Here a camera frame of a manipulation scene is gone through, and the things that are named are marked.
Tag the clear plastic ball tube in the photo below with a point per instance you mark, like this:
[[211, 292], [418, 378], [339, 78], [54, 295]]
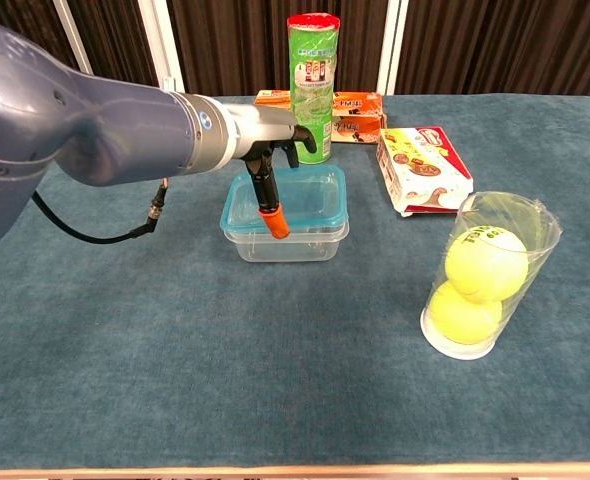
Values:
[[540, 225]]

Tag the clear plastic food container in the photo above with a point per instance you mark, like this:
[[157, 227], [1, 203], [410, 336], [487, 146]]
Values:
[[295, 247]]

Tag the white red cookie box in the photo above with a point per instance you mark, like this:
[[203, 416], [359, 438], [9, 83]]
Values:
[[425, 170]]

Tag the thin white partition post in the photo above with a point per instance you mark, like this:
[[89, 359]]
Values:
[[72, 35]]

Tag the green chips can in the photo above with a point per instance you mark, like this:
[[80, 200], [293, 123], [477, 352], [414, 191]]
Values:
[[311, 75]]

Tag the wide white partition post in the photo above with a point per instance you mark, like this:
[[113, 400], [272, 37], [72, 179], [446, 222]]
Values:
[[160, 40], [392, 50]]

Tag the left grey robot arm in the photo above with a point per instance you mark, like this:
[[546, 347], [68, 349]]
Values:
[[75, 130]]

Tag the orange biscuit box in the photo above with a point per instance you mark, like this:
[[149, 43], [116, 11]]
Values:
[[360, 115]]

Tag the blue translucent plastic lid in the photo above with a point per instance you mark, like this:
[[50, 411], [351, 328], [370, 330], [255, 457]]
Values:
[[315, 200]]

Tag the blue table cloth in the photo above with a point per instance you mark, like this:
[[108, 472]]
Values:
[[275, 375]]

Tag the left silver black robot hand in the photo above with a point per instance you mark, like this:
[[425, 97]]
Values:
[[265, 130]]

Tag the yellow tennis ball with print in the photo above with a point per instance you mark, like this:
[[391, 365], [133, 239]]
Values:
[[485, 265]]

